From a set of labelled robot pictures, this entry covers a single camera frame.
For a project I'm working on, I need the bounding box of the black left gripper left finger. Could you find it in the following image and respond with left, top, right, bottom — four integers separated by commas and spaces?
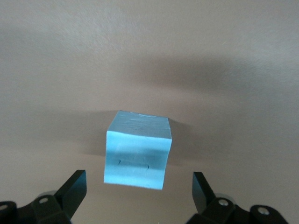
0, 169, 87, 224

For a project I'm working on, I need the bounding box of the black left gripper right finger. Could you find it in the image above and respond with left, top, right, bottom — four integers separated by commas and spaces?
186, 172, 287, 224

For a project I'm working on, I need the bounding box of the blue foam block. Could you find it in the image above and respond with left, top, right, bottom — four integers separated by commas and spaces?
103, 110, 173, 191

